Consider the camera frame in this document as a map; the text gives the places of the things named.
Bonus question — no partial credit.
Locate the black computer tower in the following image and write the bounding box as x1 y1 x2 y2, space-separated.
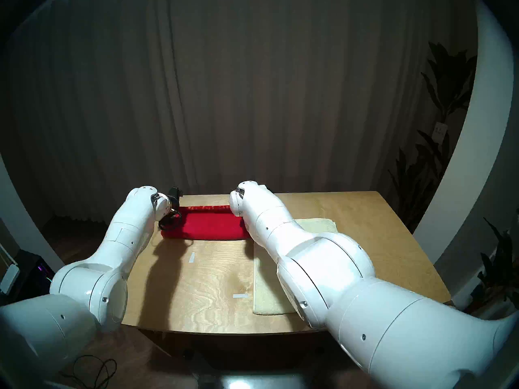
0 250 56 306

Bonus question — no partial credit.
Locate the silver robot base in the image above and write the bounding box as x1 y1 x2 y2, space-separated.
195 370 317 389

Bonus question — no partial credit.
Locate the wooden table underframe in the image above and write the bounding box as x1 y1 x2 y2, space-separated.
139 329 181 358

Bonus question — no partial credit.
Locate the black floor cable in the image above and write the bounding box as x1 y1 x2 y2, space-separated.
61 355 118 389

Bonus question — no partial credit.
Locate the tall dark leafy plant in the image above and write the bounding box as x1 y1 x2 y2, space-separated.
387 42 478 231

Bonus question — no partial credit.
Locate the small dark leafy plant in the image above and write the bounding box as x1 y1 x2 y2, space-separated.
462 218 519 316

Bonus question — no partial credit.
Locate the brown pleated curtain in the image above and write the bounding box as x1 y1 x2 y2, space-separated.
0 0 479 227

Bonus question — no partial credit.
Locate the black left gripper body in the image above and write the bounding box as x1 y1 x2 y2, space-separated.
159 202 184 231

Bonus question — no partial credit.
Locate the white wall device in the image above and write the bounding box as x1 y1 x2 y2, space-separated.
0 243 20 295

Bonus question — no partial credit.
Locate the cream dotted towel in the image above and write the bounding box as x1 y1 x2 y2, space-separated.
253 218 339 315

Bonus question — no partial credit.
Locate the red towel with gold pattern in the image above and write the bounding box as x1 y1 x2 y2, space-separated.
160 205 253 242

